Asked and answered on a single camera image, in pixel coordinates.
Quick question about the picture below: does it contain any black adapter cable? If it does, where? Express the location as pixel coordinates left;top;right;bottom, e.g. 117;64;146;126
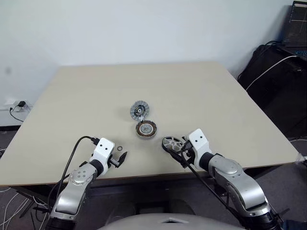
9;106;24;123

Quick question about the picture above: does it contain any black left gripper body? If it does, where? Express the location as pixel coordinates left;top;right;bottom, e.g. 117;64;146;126
109;154;121;168

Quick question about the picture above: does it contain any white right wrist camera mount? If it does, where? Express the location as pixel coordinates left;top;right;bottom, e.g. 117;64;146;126
188;128;213;168

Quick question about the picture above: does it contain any grey robot torso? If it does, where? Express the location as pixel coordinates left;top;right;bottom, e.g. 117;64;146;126
98;213;243;230

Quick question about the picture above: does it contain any white wall socket strip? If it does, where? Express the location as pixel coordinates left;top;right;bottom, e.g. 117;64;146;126
0;98;33;112

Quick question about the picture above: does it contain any white floor cable bundle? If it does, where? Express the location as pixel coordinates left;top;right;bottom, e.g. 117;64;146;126
0;185;48;230

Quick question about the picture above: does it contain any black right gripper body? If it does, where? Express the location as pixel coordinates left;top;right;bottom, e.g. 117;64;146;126
181;140;195;167

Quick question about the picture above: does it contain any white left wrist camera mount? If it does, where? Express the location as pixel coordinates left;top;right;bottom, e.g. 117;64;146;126
90;138;115;173

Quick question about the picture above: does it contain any black laptop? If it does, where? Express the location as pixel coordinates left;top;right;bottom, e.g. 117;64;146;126
279;0;307;57

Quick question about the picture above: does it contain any white cable on bag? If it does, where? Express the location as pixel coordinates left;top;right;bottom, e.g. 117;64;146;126
246;55;300;91

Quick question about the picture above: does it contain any black laptop cable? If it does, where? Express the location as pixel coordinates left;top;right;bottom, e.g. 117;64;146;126
265;40;285;50

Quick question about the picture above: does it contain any copper wound motor stator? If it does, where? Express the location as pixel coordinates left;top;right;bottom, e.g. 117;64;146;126
135;120;158;139

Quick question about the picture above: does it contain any black bag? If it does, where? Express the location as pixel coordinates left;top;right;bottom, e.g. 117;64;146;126
237;44;307;138

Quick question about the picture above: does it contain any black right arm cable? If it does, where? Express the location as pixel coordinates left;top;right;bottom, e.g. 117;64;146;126
181;153;244;225

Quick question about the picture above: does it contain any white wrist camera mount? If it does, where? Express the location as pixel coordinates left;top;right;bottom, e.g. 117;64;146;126
188;128;213;168
90;138;115;173

